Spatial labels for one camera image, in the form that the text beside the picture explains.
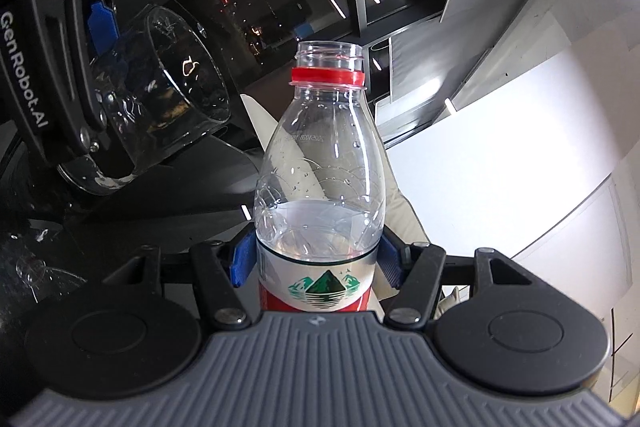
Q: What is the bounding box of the clear plastic water bottle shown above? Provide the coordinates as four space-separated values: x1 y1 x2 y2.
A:
254 41 386 313

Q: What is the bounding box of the clear glass mug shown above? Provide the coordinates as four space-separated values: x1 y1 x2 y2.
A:
58 5 231 195

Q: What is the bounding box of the beige sofa with brown frame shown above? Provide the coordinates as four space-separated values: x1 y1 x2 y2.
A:
242 89 427 313

